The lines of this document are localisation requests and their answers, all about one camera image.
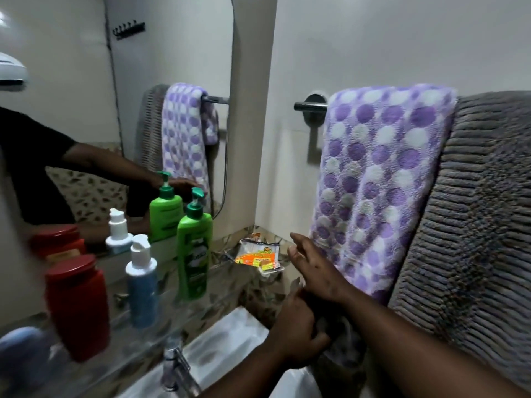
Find person's right hand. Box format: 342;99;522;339
287;232;353;305

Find person's left hand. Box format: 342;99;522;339
267;287;332;369

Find orange yellow sachet packets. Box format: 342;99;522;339
234;233;285;276

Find white wash basin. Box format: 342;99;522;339
114;306;322;398

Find purple dotted towel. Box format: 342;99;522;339
309;83;459;305

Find green pump bottle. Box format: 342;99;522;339
176;187;214;301

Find grey ribbed towel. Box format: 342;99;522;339
311;91;531;394

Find blue white spray bottle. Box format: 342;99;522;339
125;234;158;329

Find red bottle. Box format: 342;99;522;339
44;254;112;363

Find person's right forearm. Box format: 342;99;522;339
338;285;531;398

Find chrome basin tap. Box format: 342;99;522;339
160;337;202;398

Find chrome towel bar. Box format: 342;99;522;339
293;93;329;128

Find glass wall shelf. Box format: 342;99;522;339
24;260;249;398

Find rounded wall mirror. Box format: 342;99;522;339
0;0;236;261

